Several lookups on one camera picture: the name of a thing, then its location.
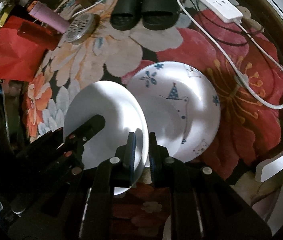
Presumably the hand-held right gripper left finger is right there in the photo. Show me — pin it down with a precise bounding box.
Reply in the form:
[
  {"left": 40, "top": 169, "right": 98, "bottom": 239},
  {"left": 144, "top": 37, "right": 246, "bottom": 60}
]
[{"left": 8, "top": 132, "right": 136, "bottom": 240}]

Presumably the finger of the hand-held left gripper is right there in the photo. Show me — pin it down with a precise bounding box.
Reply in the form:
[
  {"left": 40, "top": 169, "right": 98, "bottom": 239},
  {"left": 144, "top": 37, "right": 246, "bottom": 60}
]
[
  {"left": 65, "top": 114, "right": 106, "bottom": 167},
  {"left": 35, "top": 129, "right": 64, "bottom": 155}
]

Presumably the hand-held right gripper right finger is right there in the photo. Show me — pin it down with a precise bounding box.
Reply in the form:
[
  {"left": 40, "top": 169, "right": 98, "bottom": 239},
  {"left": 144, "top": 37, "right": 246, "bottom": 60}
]
[{"left": 149, "top": 132, "right": 272, "bottom": 240}]

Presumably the red bowl white inside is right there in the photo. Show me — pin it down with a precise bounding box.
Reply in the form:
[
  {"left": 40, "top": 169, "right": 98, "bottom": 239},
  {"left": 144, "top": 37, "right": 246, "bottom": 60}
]
[{"left": 63, "top": 80, "right": 150, "bottom": 197}]

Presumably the bear print plate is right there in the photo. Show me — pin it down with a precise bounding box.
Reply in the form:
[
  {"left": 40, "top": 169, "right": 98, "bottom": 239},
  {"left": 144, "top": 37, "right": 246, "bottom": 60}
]
[{"left": 126, "top": 61, "right": 221, "bottom": 164}]

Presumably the red bag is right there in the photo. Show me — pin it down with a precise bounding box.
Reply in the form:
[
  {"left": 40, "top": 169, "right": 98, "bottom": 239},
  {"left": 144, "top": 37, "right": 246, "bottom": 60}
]
[{"left": 0, "top": 15, "right": 48, "bottom": 82}]

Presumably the round perforated metal tin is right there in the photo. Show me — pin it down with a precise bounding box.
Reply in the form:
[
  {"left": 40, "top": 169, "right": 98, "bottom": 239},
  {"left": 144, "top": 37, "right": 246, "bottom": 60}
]
[{"left": 65, "top": 14, "right": 100, "bottom": 45}]

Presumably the red bottle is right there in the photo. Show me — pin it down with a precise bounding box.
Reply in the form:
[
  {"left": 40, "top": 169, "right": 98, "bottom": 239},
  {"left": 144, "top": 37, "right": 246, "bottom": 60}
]
[{"left": 17, "top": 21, "right": 60, "bottom": 51}]

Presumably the pink bottle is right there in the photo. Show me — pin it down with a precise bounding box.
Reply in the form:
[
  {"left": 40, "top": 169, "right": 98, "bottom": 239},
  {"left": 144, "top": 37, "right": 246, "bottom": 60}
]
[{"left": 28, "top": 1, "right": 70, "bottom": 34}]

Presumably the black slipper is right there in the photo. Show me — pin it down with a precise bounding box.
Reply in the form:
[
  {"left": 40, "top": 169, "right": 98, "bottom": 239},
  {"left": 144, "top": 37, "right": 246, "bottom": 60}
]
[
  {"left": 111, "top": 0, "right": 145, "bottom": 30},
  {"left": 141, "top": 0, "right": 180, "bottom": 30}
]

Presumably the white power strip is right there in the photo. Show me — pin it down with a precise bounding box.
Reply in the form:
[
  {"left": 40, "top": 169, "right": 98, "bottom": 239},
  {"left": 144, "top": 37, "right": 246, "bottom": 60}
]
[{"left": 189, "top": 0, "right": 243, "bottom": 23}]

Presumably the white cable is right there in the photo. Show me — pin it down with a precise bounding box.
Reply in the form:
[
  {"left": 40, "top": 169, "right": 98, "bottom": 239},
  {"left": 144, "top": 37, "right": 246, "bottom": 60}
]
[{"left": 75, "top": 0, "right": 283, "bottom": 110}]

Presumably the black cable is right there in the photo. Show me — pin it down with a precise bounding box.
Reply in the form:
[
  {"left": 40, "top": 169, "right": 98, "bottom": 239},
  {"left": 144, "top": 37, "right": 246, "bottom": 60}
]
[{"left": 181, "top": 0, "right": 283, "bottom": 80}]

